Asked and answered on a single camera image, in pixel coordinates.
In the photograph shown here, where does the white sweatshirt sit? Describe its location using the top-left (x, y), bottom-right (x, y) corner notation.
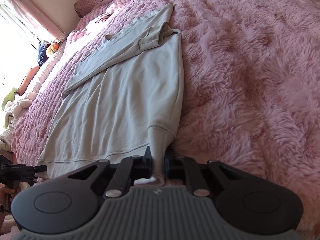
top-left (37, 3), bottom-right (184, 185)

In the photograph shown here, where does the left hand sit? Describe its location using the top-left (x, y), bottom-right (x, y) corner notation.
top-left (0, 185), bottom-right (15, 205)

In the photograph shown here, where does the dark blue floral cushion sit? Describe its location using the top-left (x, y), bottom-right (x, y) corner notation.
top-left (37, 40), bottom-right (50, 66)

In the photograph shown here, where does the orange plush toy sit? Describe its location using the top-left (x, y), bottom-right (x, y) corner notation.
top-left (46, 43), bottom-right (59, 57)

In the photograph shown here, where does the pink fluffy blanket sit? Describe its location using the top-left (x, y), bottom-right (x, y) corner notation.
top-left (11, 0), bottom-right (319, 235)

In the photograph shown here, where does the small pink garment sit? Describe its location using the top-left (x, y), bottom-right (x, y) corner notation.
top-left (86, 12), bottom-right (112, 34)

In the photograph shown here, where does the pink curtain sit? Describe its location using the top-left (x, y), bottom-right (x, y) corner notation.
top-left (6, 0), bottom-right (66, 42)

